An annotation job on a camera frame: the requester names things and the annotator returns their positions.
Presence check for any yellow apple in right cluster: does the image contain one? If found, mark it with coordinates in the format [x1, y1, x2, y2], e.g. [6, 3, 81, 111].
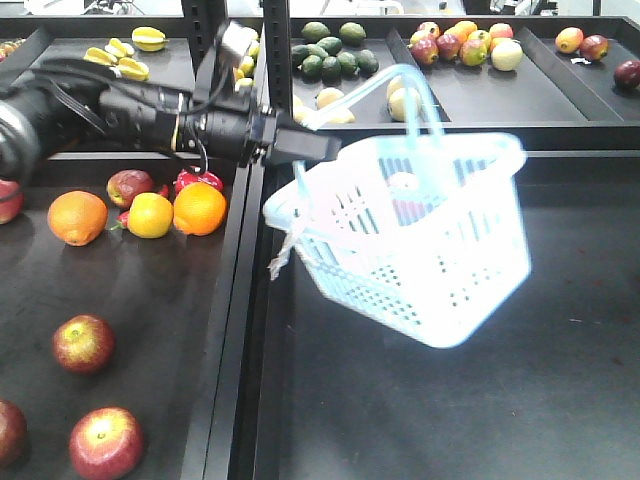
[127, 192, 173, 239]

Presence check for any red apple in right cluster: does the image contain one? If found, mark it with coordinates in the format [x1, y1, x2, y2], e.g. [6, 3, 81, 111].
[106, 169, 155, 209]

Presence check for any big red apple by oranges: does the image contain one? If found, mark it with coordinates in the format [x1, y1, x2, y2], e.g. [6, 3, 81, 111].
[0, 180, 24, 225]

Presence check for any starfruit top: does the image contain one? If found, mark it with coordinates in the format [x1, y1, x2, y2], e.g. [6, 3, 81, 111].
[131, 26, 168, 52]

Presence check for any starfruit left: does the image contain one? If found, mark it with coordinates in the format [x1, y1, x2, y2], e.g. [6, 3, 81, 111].
[83, 47, 118, 67]

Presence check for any front red apple upper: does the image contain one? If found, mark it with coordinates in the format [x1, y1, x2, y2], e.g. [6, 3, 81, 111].
[52, 314, 116, 375]

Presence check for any red bell pepper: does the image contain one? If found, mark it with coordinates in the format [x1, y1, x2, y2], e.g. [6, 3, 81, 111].
[173, 168, 224, 194]

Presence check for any orange in right cluster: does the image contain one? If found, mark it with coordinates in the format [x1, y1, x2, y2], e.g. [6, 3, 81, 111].
[47, 190, 108, 247]

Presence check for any red chili pepper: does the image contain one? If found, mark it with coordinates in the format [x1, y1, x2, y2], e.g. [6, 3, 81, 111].
[109, 211, 130, 231]

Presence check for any black upright post right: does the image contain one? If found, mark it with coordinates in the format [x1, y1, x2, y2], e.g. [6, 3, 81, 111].
[259, 0, 293, 114]

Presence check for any light blue plastic basket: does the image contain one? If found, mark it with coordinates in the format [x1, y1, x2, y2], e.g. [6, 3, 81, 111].
[263, 64, 531, 348]

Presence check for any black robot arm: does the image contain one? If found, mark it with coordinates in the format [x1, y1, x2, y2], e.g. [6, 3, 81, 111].
[1, 58, 341, 183]

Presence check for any front red apple right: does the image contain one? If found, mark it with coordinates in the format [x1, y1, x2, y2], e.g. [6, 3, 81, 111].
[68, 406, 144, 479]

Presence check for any black wooden fruit display table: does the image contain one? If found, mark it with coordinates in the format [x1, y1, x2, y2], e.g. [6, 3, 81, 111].
[1, 153, 247, 479]

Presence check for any front red apple left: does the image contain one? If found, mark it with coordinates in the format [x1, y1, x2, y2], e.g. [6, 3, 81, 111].
[1, 399, 28, 468]

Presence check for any starfruit right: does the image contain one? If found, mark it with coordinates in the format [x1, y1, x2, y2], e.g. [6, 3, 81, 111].
[116, 57, 150, 81]

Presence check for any starfruit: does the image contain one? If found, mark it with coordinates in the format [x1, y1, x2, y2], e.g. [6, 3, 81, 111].
[116, 57, 150, 81]
[83, 47, 118, 67]
[131, 26, 168, 52]

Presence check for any rightmost orange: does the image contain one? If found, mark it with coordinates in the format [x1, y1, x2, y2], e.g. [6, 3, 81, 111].
[173, 182, 227, 236]

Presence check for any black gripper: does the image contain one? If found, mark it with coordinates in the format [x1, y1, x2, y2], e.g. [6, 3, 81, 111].
[239, 104, 342, 167]

